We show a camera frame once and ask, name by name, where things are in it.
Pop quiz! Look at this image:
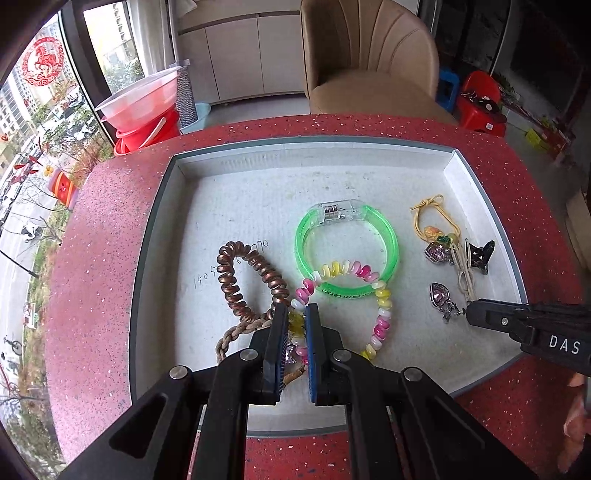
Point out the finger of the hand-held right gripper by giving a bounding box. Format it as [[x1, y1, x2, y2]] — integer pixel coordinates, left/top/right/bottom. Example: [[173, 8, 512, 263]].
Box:
[[465, 298, 532, 343]]

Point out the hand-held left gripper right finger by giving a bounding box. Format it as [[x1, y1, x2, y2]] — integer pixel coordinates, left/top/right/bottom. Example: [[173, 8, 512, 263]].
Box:
[[305, 302, 539, 480]]

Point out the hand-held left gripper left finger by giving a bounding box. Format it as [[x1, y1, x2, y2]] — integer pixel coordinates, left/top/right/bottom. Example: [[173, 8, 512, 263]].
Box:
[[58, 302, 291, 480]]

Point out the silver star hair clip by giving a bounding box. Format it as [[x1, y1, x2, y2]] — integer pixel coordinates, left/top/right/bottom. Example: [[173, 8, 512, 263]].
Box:
[[283, 342, 306, 370]]

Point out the beige braided hair tie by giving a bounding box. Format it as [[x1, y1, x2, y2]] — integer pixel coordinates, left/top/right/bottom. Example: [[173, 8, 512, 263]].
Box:
[[215, 314, 308, 386]]

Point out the white hair tie black bow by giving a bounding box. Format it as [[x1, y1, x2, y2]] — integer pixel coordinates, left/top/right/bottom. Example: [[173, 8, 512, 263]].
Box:
[[450, 237, 496, 296]]

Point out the pastel spiral hair tie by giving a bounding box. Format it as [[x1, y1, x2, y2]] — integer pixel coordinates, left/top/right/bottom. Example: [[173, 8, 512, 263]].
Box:
[[288, 260, 393, 365]]

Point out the green glitter bangle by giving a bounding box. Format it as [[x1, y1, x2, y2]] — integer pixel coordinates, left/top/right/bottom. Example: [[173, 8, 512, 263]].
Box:
[[294, 198, 400, 298]]

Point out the yellow cord hair tie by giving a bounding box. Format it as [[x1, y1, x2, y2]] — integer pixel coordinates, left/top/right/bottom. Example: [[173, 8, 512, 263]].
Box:
[[410, 194, 462, 247]]

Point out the grey jewelry tray box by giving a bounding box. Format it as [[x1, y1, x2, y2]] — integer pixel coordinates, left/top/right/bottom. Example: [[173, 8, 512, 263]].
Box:
[[128, 136, 529, 439]]

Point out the person's right hand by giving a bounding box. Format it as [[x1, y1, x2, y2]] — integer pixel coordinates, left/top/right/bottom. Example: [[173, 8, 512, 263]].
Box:
[[564, 374, 591, 435]]

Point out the pile of colourful toys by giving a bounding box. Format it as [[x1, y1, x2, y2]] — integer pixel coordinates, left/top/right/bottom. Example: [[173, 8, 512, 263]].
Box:
[[524, 117, 575, 160]]

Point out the dark toy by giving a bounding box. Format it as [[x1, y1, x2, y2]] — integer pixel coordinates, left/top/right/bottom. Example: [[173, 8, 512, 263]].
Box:
[[459, 91, 508, 124]]

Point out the blue plastic stool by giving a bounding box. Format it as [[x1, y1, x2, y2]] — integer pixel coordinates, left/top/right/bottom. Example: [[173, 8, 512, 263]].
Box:
[[436, 68, 461, 114]]

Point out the red plastic stool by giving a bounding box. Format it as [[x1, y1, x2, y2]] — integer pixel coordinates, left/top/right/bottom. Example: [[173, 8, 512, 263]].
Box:
[[455, 71, 509, 137]]

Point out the light blue plastic basin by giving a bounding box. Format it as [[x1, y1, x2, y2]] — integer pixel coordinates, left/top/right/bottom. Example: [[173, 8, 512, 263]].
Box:
[[178, 102, 212, 134]]

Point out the red plastic bucket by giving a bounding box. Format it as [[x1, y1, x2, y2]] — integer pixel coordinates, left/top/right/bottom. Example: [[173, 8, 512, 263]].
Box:
[[113, 111, 181, 155]]

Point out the red outdoor ornament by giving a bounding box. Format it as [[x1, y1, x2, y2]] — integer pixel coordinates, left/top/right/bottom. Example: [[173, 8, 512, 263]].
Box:
[[48, 168, 79, 208]]

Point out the pink plastic basin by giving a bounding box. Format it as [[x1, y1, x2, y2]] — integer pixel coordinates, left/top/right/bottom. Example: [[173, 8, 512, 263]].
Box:
[[95, 69, 181, 132]]

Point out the beige upholstered chair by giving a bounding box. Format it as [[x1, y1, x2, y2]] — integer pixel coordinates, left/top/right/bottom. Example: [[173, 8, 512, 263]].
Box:
[[300, 0, 460, 125]]

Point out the white cabinet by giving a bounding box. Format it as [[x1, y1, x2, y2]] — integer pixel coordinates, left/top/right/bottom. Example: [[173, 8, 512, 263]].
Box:
[[178, 0, 308, 104]]

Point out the red paper-cut window decoration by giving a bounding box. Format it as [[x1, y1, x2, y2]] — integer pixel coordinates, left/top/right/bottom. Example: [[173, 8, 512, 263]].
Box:
[[22, 37, 65, 86]]

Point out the brown spiral hair tie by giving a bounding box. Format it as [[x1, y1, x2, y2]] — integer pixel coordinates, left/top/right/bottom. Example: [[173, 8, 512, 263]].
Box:
[[217, 241, 291, 320]]

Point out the grey woven post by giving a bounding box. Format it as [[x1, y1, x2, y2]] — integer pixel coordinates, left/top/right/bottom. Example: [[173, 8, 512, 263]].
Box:
[[177, 65, 197, 127]]

